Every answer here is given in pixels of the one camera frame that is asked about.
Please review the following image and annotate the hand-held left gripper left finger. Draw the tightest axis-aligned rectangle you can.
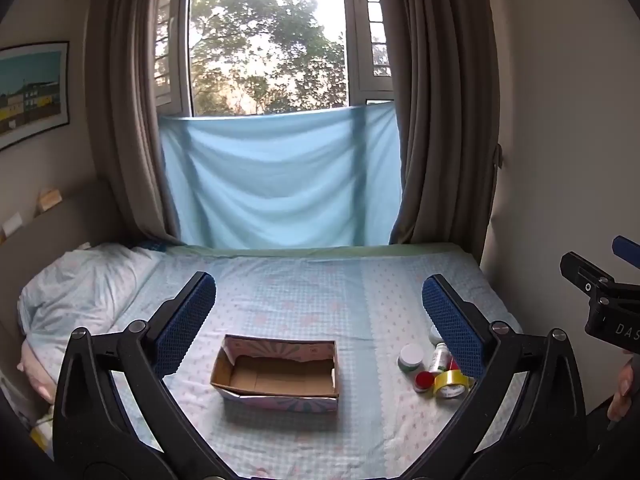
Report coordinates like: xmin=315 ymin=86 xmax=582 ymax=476
xmin=52 ymin=271 xmax=233 ymax=480

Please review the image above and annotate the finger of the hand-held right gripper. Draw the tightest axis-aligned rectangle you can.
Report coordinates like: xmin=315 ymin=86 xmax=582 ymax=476
xmin=612 ymin=235 xmax=640 ymax=262
xmin=559 ymin=252 xmax=617 ymax=297

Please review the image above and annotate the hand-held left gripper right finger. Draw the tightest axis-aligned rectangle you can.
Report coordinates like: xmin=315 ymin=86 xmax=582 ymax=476
xmin=404 ymin=274 xmax=587 ymax=480

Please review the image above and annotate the white bottle green label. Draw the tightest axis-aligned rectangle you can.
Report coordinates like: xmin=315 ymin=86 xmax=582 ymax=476
xmin=429 ymin=342 xmax=451 ymax=373

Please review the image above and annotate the large white lid jar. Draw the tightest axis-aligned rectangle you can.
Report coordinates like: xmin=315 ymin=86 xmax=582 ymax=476
xmin=398 ymin=344 xmax=425 ymax=373

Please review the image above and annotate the yellow tape roll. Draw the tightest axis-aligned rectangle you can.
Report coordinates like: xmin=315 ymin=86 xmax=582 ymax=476
xmin=432 ymin=369 xmax=473 ymax=401

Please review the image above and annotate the cardboard box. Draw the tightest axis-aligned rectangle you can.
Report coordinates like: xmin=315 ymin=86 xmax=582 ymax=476
xmin=210 ymin=334 xmax=341 ymax=412

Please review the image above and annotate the person's right hand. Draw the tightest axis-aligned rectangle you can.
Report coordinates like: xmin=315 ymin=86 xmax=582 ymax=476
xmin=607 ymin=359 xmax=640 ymax=423

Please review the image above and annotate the light patterned pillow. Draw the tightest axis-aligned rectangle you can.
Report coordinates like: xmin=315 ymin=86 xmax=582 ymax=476
xmin=17 ymin=242 xmax=166 ymax=406

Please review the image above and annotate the beige headboard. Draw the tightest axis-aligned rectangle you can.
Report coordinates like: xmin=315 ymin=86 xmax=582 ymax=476
xmin=0 ymin=177 xmax=133 ymax=286

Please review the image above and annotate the light blue hanging cloth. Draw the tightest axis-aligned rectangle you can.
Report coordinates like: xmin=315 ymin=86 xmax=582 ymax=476
xmin=159 ymin=101 xmax=405 ymax=250

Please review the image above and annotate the small tan box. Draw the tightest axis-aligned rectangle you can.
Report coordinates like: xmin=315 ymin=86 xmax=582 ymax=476
xmin=34 ymin=187 xmax=64 ymax=217

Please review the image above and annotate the white card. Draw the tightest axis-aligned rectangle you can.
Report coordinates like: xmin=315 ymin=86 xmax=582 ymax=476
xmin=0 ymin=212 xmax=25 ymax=243

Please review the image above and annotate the brown left curtain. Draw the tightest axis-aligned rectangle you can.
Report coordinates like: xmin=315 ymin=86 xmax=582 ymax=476
xmin=85 ymin=0 xmax=193 ymax=241

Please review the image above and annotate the window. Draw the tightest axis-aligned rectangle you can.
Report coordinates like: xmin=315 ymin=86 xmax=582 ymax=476
xmin=154 ymin=0 xmax=396 ymax=118

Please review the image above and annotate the framed wall picture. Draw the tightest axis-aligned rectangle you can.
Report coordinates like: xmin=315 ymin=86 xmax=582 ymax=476
xmin=0 ymin=41 xmax=70 ymax=151

